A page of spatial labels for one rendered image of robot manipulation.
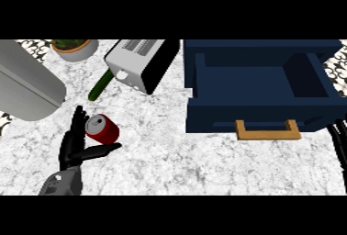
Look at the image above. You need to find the dark blue cabinet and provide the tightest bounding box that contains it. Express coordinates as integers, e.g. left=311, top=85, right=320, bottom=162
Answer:
left=181, top=39, right=347, bottom=99

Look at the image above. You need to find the large grey rounded appliance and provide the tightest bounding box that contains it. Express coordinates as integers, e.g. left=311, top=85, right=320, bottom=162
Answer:
left=0, top=39, right=67, bottom=122

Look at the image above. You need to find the wooden drawer handle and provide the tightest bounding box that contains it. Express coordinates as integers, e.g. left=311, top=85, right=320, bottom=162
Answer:
left=234, top=118, right=302, bottom=141

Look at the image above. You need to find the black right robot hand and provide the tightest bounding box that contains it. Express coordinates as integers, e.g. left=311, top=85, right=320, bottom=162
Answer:
left=324, top=118, right=347, bottom=191

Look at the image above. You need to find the green cucumber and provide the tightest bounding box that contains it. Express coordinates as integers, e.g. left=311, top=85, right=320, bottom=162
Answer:
left=86, top=69, right=115, bottom=102

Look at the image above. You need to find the red can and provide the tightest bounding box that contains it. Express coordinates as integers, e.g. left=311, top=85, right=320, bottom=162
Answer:
left=83, top=113, right=122, bottom=146

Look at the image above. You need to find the white and black toaster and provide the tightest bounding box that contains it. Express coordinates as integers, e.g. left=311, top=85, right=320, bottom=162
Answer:
left=103, top=39, right=181, bottom=95

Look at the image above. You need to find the grey potted plant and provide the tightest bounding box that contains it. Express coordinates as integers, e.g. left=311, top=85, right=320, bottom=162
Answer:
left=50, top=39, right=100, bottom=63

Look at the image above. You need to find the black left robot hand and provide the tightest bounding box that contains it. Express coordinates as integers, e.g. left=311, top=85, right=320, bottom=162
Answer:
left=57, top=105, right=123, bottom=171

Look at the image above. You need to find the dark blue drawer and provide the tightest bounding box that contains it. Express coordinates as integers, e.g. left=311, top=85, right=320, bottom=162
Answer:
left=184, top=52, right=347, bottom=134

